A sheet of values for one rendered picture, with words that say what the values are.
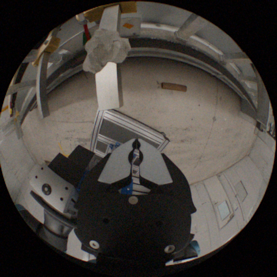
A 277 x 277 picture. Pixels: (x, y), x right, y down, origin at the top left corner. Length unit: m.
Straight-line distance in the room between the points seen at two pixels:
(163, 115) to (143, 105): 0.28
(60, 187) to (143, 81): 1.03
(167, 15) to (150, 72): 0.72
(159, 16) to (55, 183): 0.76
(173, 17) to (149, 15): 0.11
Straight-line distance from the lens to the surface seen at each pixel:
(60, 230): 0.41
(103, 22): 0.20
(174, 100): 1.06
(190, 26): 0.35
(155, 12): 0.55
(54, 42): 0.39
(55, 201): 0.25
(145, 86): 0.98
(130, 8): 0.28
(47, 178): 0.28
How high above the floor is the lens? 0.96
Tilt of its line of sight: 60 degrees down
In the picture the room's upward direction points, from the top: 178 degrees counter-clockwise
